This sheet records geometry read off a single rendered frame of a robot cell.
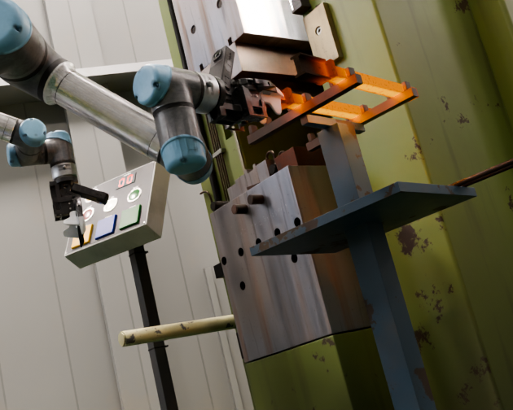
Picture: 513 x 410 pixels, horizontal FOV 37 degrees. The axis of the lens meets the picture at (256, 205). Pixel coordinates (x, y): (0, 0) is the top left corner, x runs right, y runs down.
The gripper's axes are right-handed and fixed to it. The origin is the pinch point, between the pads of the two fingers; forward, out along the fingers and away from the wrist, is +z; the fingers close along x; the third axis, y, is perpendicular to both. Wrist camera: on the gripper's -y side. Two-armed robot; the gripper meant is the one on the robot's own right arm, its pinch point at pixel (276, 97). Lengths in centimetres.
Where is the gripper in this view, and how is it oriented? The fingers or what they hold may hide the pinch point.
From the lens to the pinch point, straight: 161.8
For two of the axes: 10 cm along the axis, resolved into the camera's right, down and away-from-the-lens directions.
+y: 2.4, 9.4, -2.5
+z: 6.8, 0.2, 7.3
